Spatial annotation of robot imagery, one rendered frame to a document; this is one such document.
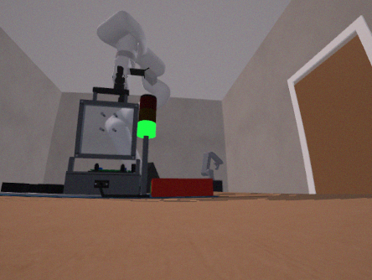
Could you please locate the red open-top bin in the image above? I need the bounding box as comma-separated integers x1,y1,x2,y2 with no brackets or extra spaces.
151,179,214,197

